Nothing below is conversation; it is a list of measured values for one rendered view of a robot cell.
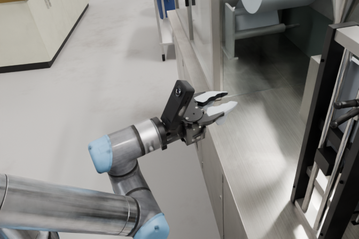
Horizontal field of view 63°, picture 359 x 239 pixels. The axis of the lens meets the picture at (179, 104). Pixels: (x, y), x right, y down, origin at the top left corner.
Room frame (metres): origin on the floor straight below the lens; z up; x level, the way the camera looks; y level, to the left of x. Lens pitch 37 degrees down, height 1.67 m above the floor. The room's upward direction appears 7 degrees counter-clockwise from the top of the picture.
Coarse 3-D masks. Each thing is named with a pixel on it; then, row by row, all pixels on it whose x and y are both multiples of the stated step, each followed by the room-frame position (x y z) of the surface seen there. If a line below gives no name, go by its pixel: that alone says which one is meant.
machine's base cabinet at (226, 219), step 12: (180, 60) 1.89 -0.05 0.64; (180, 72) 1.99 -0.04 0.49; (204, 144) 1.12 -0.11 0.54; (204, 156) 1.15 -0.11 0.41; (204, 168) 1.18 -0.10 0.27; (216, 168) 0.85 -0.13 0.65; (216, 180) 0.86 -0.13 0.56; (216, 192) 0.87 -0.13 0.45; (228, 192) 0.67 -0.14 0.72; (216, 204) 0.88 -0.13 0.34; (228, 204) 0.67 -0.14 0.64; (216, 216) 0.89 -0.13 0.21; (228, 216) 0.67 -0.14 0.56; (228, 228) 0.67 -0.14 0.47; (240, 228) 0.52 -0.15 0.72
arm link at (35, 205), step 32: (0, 192) 0.27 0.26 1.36; (32, 192) 0.28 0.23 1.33; (64, 192) 0.31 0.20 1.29; (96, 192) 0.34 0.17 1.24; (128, 192) 0.40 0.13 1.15; (0, 224) 0.24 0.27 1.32; (32, 224) 0.26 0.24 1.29; (64, 224) 0.27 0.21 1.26; (96, 224) 0.29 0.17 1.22; (128, 224) 0.31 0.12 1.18; (160, 224) 0.32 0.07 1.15
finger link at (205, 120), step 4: (220, 112) 0.53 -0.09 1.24; (204, 116) 0.52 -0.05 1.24; (208, 116) 0.52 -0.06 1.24; (212, 116) 0.52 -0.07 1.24; (216, 116) 0.52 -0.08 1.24; (220, 116) 0.53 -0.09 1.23; (200, 120) 0.51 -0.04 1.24; (204, 120) 0.51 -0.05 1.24; (208, 120) 0.51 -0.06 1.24; (212, 120) 0.51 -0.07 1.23; (200, 124) 0.50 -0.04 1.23; (204, 124) 0.51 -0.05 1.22; (208, 124) 0.51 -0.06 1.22
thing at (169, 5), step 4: (160, 0) 4.45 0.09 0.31; (164, 0) 4.42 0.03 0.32; (168, 0) 4.41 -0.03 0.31; (172, 0) 4.43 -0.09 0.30; (160, 4) 4.46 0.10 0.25; (164, 4) 4.43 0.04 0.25; (168, 4) 4.42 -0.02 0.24; (172, 4) 4.43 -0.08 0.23; (160, 8) 4.48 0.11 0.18; (168, 8) 4.42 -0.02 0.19; (172, 8) 4.43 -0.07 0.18; (160, 12) 4.50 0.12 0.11; (160, 16) 4.53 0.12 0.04
